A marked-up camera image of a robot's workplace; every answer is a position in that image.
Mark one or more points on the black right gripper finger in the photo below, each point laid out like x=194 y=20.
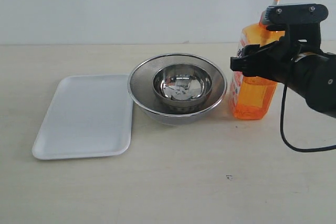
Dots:
x=250 y=49
x=264 y=63

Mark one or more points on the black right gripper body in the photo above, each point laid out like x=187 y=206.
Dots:
x=298 y=59

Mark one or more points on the orange pump soap bottle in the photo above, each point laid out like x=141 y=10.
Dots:
x=250 y=97

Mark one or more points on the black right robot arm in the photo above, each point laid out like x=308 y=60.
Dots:
x=318 y=96

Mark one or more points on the small stainless steel bowl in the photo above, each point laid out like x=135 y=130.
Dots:
x=182 y=85

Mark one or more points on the steel mesh colander bowl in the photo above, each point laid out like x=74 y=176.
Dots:
x=141 y=91

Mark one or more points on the white rectangular plastic tray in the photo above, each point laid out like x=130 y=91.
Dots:
x=89 y=116

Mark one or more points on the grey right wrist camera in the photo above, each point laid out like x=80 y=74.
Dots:
x=278 y=17

